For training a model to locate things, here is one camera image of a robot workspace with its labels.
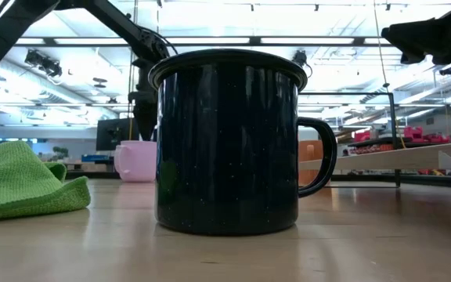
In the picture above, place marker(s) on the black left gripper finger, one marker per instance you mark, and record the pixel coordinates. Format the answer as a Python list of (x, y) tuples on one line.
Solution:
[(151, 115), (141, 115)]

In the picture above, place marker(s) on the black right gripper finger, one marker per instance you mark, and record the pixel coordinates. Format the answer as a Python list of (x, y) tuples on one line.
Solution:
[(429, 37)]

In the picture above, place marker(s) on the pink plastic mug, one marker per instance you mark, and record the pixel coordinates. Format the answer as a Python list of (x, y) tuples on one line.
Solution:
[(137, 162)]

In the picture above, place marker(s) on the dark blue speckled enamel mug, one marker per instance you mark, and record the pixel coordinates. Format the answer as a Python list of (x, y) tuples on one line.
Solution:
[(225, 149)]

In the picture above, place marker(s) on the orange mug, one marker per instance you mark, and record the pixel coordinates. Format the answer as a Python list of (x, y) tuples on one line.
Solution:
[(304, 149)]

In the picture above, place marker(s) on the black computer monitor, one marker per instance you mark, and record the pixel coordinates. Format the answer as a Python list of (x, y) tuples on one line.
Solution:
[(110, 135)]

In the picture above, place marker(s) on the small black ceiling device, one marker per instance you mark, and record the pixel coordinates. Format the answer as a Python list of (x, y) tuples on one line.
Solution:
[(448, 70)]

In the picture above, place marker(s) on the blue box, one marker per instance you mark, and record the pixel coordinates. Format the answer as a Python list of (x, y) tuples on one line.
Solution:
[(94, 158)]

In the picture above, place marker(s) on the potted green plant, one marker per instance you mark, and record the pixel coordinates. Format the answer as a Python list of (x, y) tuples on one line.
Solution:
[(60, 153)]

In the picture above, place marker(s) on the red plastic parts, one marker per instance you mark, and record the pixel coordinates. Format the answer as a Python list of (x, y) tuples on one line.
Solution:
[(413, 133)]

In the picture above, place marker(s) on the black ceiling spotlight cluster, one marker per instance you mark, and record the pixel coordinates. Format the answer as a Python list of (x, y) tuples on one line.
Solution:
[(43, 62)]

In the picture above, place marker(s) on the black overhead light bar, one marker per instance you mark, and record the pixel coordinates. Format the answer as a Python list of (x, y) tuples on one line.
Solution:
[(255, 40)]

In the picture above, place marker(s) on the green microfiber cloth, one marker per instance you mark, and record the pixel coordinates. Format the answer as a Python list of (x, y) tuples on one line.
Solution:
[(14, 180)]

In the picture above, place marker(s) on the black camera on light bar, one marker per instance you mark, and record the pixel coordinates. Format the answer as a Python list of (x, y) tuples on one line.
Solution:
[(300, 58)]

